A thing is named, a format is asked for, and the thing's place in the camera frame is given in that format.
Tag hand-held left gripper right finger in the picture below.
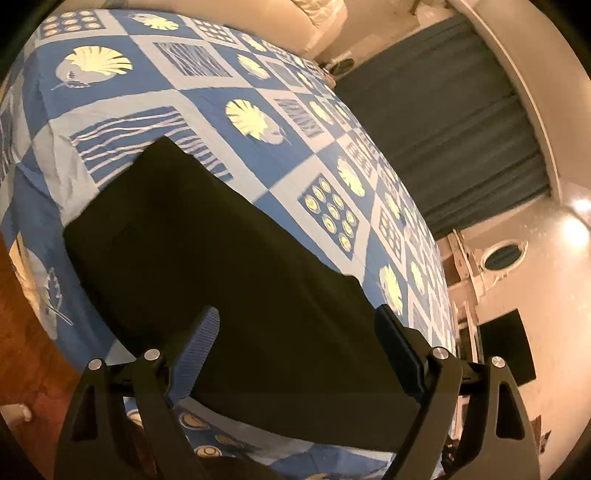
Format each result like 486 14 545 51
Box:
374 305 542 480

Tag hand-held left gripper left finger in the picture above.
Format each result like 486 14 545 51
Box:
53 305 221 480

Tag black pants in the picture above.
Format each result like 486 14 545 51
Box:
62 136 455 455

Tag oval white-framed mirror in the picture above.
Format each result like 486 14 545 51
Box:
480 239 528 274

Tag white object on floor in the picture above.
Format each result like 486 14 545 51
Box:
0 401 34 425

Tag teal curtain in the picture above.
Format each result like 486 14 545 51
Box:
335 14 552 241

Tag blue shell-print bedspread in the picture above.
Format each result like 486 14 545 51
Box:
0 9 459 480

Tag black wall television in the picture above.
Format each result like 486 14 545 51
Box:
477 309 537 386

